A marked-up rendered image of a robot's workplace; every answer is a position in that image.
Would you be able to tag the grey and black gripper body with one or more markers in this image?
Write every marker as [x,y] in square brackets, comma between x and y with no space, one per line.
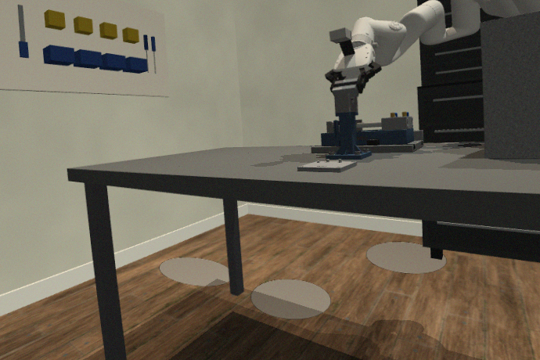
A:
[364,55]

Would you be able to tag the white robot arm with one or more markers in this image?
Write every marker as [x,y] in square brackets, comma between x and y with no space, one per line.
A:
[426,22]

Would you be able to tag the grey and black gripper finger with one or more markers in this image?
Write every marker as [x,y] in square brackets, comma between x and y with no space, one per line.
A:
[364,77]
[332,77]

